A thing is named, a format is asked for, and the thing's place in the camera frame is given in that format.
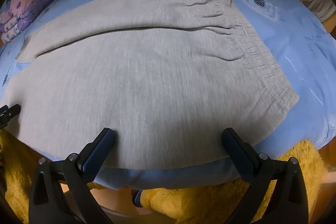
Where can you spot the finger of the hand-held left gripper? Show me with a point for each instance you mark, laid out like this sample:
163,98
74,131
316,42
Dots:
10,112

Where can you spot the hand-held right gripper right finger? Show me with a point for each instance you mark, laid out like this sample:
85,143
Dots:
239,151

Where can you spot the yellow fluffy clothing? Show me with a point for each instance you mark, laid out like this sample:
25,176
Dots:
183,205

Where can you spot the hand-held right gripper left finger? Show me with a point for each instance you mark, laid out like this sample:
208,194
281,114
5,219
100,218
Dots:
97,150

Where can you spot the grey pants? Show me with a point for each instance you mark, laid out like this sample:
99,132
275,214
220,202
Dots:
157,82

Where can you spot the blue slipper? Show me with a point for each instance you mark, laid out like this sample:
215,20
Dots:
136,199

